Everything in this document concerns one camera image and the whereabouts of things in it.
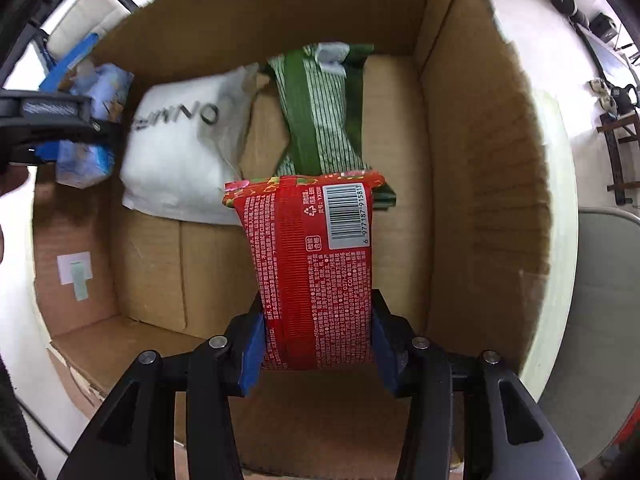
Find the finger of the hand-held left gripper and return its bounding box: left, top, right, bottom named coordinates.
left=0, top=88, right=122, bottom=165
left=39, top=34, right=100, bottom=93

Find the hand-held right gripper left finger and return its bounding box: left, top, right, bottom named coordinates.
left=57, top=310, right=266, bottom=480

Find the grey chair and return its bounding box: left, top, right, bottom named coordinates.
left=539, top=206, right=640, bottom=472

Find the black cable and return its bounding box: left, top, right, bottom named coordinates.
left=14, top=394, right=72, bottom=457

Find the red snack packet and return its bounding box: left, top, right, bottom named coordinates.
left=222, top=170, right=388, bottom=372

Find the cardboard box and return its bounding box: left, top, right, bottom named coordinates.
left=31, top=0, right=553, bottom=478

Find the dark wooden stand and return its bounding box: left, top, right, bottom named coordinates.
left=596, top=111, right=640, bottom=207

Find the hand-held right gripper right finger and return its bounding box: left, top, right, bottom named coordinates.
left=371, top=289, right=583, bottom=480

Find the white soft pouch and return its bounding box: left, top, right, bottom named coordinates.
left=119, top=65, right=261, bottom=225

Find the green striped packet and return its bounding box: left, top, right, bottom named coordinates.
left=265, top=42, right=398, bottom=208

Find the desk with monitor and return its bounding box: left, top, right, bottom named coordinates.
left=572, top=10, right=640, bottom=88

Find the black kettle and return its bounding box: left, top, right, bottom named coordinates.
left=611, top=85, right=640, bottom=117

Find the light blue packet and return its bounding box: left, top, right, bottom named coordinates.
left=54, top=62, right=135, bottom=190

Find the black framed white chair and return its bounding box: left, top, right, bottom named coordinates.
left=45, top=0, right=143, bottom=58

